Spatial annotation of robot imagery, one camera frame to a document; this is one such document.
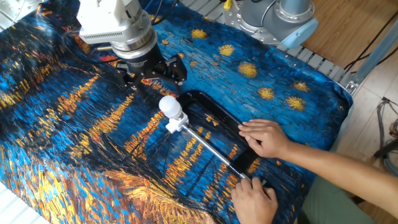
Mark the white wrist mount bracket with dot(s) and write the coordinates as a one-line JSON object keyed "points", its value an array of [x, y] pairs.
{"points": [[105, 21]]}

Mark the person's right forearm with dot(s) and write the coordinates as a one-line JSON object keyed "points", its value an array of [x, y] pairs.
{"points": [[342, 174]]}

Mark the white light bulb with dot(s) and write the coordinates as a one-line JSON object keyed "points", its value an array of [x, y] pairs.
{"points": [[169, 106]]}

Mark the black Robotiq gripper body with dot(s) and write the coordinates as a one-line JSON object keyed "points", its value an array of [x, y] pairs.
{"points": [[144, 63]]}

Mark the black stand leg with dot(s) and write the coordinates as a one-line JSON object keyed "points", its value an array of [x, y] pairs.
{"points": [[387, 149]]}

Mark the white lamp socket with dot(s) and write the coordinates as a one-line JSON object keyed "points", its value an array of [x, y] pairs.
{"points": [[177, 124]]}

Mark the aluminium frame post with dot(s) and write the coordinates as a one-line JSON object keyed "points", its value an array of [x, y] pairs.
{"points": [[373, 56]]}

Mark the black C-clamp with silver screw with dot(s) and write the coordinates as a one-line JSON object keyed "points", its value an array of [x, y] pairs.
{"points": [[214, 107]]}

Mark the yellow plug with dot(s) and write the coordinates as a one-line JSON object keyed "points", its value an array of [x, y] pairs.
{"points": [[227, 3]]}

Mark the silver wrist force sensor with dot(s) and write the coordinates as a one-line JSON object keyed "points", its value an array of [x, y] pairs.
{"points": [[136, 46]]}

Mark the green trousers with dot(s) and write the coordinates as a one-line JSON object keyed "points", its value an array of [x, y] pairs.
{"points": [[332, 205]]}

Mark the person's left hand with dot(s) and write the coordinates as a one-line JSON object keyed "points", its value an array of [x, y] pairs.
{"points": [[253, 202]]}

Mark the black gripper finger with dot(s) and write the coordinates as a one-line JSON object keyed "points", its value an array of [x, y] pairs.
{"points": [[177, 70], [127, 76]]}

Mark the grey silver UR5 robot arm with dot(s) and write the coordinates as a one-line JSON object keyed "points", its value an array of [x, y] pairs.
{"points": [[280, 21]]}

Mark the person's right hand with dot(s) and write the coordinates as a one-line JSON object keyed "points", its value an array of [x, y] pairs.
{"points": [[264, 137]]}

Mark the starry night painting cloth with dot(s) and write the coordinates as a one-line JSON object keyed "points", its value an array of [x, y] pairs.
{"points": [[77, 140]]}

